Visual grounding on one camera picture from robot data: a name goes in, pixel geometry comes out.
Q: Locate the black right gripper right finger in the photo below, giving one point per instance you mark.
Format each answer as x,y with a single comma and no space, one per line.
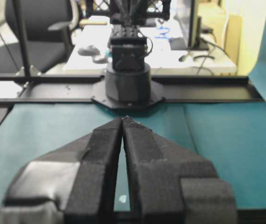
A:
170,184

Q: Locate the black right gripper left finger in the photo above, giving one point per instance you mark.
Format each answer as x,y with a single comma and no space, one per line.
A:
74,184

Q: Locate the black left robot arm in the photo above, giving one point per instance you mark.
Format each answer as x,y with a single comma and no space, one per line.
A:
127,83

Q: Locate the small white tape scrap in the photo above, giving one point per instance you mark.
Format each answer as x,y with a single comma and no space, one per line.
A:
123,198

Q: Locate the black office chair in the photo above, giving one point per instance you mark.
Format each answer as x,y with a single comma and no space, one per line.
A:
48,24

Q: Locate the black computer monitor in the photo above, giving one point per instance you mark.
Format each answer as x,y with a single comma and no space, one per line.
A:
190,25

